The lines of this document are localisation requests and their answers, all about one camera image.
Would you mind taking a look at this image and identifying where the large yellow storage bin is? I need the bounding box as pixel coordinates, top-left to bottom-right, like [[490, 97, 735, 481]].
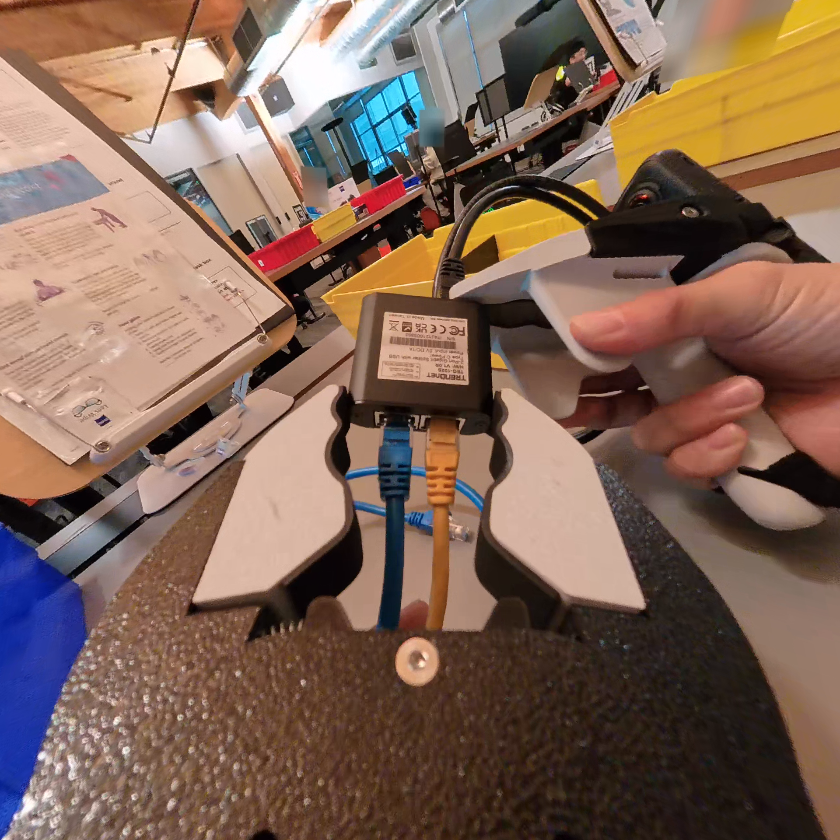
[[609, 13, 840, 191]]

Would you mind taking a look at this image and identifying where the white stand base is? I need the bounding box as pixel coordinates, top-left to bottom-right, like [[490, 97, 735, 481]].
[[136, 387, 295, 515]]

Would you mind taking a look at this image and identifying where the wire page holder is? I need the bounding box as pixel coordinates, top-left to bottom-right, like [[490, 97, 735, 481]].
[[210, 279, 270, 347]]

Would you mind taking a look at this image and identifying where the red storage bin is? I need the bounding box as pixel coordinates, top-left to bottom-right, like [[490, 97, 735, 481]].
[[248, 226, 322, 273], [351, 176, 408, 216]]

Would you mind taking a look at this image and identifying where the yellow plastic bin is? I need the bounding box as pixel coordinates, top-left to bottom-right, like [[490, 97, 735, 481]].
[[322, 180, 614, 342]]

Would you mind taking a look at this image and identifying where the wooden document board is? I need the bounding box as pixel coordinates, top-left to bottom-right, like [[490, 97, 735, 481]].
[[577, 0, 667, 83], [0, 49, 298, 500]]

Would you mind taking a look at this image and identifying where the large dark display screen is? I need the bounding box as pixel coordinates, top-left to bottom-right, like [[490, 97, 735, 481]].
[[499, 0, 592, 86]]

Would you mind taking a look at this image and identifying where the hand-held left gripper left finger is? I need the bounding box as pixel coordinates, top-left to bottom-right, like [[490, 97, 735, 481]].
[[190, 385, 364, 613]]

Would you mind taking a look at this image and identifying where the blue ethernet cable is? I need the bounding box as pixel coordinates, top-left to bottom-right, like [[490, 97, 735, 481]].
[[344, 420, 487, 632]]

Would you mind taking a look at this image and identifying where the yellow ethernet cable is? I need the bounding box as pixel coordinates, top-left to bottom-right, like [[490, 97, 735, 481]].
[[423, 417, 460, 632]]

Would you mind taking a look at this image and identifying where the black floor lamp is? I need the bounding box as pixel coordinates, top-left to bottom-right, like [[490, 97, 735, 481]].
[[325, 118, 352, 191]]

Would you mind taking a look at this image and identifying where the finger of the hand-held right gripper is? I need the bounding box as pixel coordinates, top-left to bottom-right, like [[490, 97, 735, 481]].
[[449, 228, 595, 306], [489, 322, 581, 421]]

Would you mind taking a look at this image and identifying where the white wipe packet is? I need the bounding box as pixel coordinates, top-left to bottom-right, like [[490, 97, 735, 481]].
[[52, 388, 144, 462]]

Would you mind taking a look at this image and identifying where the printed instruction sheet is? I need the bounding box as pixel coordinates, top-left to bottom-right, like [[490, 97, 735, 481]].
[[0, 62, 287, 465]]

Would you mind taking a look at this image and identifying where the black computer monitor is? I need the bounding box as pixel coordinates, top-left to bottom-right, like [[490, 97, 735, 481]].
[[476, 74, 509, 127]]

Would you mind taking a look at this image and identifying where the blue plastic bin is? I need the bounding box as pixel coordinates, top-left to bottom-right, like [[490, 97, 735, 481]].
[[0, 524, 88, 821]]

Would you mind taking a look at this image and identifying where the person's right hand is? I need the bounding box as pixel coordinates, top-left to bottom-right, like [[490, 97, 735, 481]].
[[563, 259, 840, 484]]

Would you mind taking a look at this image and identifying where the grey desk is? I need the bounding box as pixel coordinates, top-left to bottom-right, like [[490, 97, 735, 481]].
[[39, 322, 840, 808]]

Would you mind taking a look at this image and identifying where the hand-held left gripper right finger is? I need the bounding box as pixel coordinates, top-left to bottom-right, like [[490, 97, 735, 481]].
[[474, 388, 648, 626]]

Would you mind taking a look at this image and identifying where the black cable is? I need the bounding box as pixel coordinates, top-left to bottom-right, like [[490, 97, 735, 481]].
[[432, 180, 614, 299]]

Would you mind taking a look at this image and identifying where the small yellow storage bin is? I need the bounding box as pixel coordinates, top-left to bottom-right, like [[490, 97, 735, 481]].
[[311, 205, 358, 242]]

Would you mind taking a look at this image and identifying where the black ethernet splitter box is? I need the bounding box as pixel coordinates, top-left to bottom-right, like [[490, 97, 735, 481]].
[[348, 293, 493, 435]]

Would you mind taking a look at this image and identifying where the black loudspeaker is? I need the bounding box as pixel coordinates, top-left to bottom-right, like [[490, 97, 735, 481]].
[[259, 77, 296, 118]]

